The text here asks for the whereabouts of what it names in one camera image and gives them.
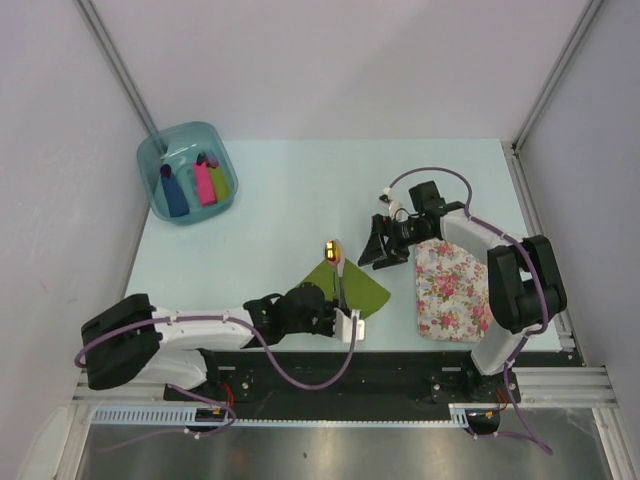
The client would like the green rolled napkin in bin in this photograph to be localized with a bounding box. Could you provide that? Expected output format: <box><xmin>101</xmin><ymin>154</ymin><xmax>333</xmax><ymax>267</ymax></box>
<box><xmin>208</xmin><ymin>167</ymin><xmax>232</xmax><ymax>202</ymax></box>

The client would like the pink rolled napkin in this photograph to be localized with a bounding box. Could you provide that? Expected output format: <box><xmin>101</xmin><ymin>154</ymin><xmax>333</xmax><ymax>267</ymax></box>
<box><xmin>193</xmin><ymin>163</ymin><xmax>217</xmax><ymax>206</ymax></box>

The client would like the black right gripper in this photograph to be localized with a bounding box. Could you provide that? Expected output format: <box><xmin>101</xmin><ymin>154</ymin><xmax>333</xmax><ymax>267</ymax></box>
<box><xmin>358</xmin><ymin>213</ymin><xmax>433</xmax><ymax>270</ymax></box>

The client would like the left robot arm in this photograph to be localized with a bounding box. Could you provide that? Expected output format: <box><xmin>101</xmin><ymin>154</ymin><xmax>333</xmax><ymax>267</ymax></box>
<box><xmin>78</xmin><ymin>282</ymin><xmax>338</xmax><ymax>400</ymax></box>

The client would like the blue rolled napkin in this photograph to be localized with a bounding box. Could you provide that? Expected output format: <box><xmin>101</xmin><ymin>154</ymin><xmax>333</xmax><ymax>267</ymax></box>
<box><xmin>161</xmin><ymin>175</ymin><xmax>190</xmax><ymax>218</ymax></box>

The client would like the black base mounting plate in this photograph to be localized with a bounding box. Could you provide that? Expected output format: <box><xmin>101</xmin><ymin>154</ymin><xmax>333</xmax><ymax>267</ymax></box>
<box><xmin>192</xmin><ymin>351</ymin><xmax>584</xmax><ymax>422</ymax></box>

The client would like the iridescent gold spoon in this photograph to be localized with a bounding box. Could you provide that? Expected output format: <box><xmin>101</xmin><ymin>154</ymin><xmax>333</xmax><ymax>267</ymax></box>
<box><xmin>324</xmin><ymin>239</ymin><xmax>346</xmax><ymax>306</ymax></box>

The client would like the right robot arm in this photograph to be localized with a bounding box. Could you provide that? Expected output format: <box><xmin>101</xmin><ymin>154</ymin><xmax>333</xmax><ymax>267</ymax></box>
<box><xmin>357</xmin><ymin>181</ymin><xmax>567</xmax><ymax>401</ymax></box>

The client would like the aluminium frame rail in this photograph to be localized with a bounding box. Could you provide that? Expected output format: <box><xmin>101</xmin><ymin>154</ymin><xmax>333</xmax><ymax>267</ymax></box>
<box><xmin>69</xmin><ymin>364</ymin><xmax>619</xmax><ymax>407</ymax></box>

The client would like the teal translucent plastic bin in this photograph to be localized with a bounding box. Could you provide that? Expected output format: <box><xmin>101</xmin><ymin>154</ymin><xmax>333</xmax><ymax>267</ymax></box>
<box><xmin>136</xmin><ymin>121</ymin><xmax>239</xmax><ymax>226</ymax></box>

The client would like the green paper napkin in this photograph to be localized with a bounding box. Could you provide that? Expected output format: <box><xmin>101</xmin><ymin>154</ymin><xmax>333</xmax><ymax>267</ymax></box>
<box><xmin>302</xmin><ymin>260</ymin><xmax>391</xmax><ymax>319</ymax></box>

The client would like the floral fabric pouch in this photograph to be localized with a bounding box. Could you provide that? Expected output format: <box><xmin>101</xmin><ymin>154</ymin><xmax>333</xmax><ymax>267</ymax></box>
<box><xmin>415</xmin><ymin>239</ymin><xmax>494</xmax><ymax>343</ymax></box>

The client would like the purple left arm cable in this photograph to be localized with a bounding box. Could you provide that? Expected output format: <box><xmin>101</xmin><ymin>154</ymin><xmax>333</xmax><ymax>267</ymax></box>
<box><xmin>74</xmin><ymin>309</ymin><xmax>362</xmax><ymax>392</ymax></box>

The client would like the white cable duct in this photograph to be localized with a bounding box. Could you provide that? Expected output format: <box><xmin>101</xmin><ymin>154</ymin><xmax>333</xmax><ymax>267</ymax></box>
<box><xmin>92</xmin><ymin>406</ymin><xmax>197</xmax><ymax>425</ymax></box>

